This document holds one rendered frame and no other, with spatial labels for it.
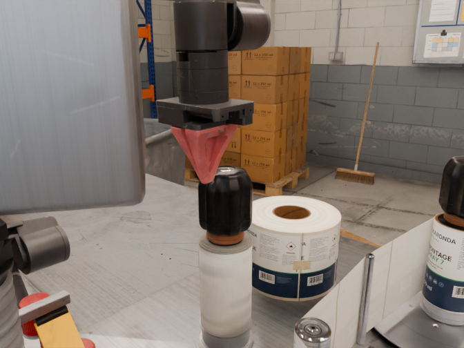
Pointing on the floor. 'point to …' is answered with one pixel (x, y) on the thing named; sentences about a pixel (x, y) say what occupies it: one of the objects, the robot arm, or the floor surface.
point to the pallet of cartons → (269, 117)
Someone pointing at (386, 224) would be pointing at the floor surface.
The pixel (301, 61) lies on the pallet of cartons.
